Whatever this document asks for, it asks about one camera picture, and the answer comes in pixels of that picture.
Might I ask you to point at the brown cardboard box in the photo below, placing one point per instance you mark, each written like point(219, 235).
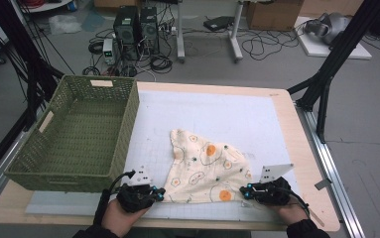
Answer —
point(273, 15)

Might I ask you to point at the green woven basket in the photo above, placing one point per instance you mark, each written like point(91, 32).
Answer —
point(78, 148)

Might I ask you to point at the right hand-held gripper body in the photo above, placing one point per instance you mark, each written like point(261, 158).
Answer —
point(273, 193)

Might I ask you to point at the white floor board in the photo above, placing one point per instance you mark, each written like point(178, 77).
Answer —
point(316, 49)

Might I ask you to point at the black flat device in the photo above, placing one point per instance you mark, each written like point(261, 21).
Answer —
point(219, 23)

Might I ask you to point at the cream patterned cloth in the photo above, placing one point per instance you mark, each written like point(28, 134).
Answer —
point(204, 168)

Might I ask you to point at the white power supply unit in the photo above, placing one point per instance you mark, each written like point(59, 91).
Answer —
point(108, 51)

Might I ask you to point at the person's right hand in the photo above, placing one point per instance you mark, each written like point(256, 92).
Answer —
point(291, 211)

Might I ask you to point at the small black computer tower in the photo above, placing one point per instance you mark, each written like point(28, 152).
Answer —
point(149, 29)

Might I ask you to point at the white power strip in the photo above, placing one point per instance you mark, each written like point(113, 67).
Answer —
point(168, 30)

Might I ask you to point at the black frame stand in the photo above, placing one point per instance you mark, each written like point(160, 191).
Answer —
point(28, 66)
point(329, 62)

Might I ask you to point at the large black computer tower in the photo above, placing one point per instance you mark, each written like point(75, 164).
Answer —
point(126, 31)

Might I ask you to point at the clear plastic bag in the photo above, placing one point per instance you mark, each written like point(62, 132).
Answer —
point(65, 23)

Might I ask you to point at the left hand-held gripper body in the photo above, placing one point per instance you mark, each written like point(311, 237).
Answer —
point(134, 198)

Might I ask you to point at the thin wooden stick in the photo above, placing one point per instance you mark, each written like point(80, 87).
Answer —
point(316, 217)

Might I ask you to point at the person's left hand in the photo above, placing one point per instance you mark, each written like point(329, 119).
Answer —
point(121, 218)

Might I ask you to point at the white grid mat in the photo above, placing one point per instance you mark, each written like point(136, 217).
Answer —
point(210, 112)

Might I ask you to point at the white desk leg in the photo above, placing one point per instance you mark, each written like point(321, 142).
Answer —
point(235, 36)
point(180, 33)

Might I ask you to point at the grey tape piece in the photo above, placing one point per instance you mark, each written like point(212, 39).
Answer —
point(323, 184)

